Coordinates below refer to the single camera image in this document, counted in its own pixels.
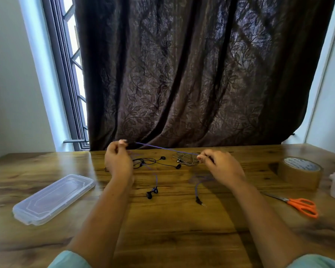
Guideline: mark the person's left hand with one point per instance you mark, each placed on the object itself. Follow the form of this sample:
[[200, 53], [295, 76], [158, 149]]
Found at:
[[118, 161]]

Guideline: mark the person's right hand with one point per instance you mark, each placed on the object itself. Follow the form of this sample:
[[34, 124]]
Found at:
[[222, 166]]

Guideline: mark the person's right fingers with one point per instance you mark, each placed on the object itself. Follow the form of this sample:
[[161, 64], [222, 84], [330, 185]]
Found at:
[[205, 155]]

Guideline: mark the person's left fingers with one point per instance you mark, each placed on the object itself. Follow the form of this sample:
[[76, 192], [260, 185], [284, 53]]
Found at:
[[121, 143]]

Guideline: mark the person's left forearm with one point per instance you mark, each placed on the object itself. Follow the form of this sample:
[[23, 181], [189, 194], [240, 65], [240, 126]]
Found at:
[[100, 220]]

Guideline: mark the person's right forearm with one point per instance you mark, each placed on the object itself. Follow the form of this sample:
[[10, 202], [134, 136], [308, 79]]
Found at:
[[263, 224]]

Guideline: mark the grey tangled earphones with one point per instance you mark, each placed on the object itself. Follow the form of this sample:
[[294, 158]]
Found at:
[[187, 159]]

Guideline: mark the black earphones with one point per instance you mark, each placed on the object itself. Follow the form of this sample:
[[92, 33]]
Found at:
[[156, 161]]

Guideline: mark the dark brown patterned curtain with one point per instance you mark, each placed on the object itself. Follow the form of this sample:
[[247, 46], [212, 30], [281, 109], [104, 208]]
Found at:
[[206, 69]]

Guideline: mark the dark framed window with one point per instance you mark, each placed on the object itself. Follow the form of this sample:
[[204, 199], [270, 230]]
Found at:
[[71, 72]]

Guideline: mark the clear plastic box lid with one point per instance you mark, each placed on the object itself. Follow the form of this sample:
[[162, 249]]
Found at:
[[52, 199]]

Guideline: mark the brown packing tape roll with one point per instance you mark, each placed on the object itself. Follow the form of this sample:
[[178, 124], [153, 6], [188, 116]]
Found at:
[[299, 173]]

